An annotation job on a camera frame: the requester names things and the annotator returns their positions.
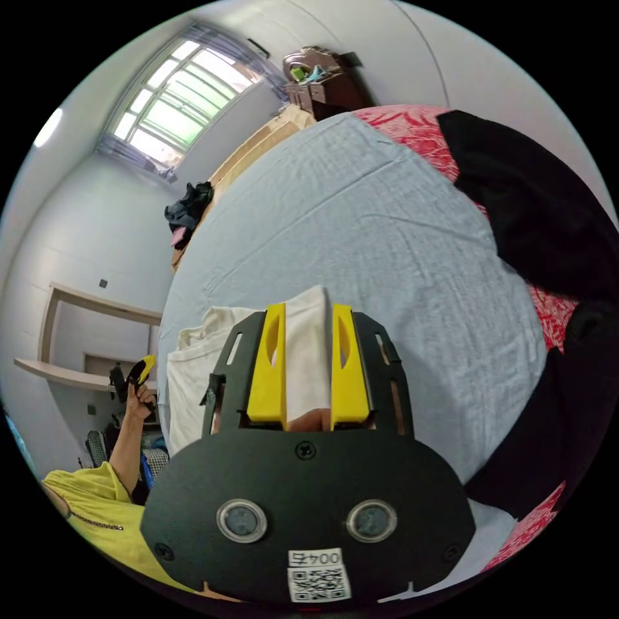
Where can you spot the ceiling lamp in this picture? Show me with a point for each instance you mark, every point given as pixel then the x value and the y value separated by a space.
pixel 48 126

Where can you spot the person's left hand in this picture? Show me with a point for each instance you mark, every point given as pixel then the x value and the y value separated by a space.
pixel 141 402

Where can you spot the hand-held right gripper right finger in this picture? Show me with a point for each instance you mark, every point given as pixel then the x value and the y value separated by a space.
pixel 349 391

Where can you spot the pile of clothes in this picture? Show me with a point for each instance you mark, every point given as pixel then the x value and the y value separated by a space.
pixel 186 213

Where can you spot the person's body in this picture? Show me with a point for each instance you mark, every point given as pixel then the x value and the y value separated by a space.
pixel 104 522

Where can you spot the dark wooden cupboard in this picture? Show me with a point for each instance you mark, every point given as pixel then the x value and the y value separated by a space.
pixel 329 84

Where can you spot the black garment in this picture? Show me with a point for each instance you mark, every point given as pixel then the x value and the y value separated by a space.
pixel 537 203

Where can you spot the person's left forearm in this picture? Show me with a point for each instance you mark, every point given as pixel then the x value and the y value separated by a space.
pixel 125 447

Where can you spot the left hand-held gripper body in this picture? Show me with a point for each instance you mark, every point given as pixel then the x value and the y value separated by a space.
pixel 119 382

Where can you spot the window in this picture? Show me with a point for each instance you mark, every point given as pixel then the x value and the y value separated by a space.
pixel 169 104

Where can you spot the bed with light blue sheet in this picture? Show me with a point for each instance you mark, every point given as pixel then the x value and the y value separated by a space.
pixel 348 217

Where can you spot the white t-shirt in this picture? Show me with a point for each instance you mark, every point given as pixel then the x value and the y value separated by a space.
pixel 198 377

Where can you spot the person's right hand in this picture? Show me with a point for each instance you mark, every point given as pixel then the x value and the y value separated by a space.
pixel 310 420

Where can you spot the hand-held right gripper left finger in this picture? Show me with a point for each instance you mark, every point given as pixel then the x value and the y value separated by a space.
pixel 265 387

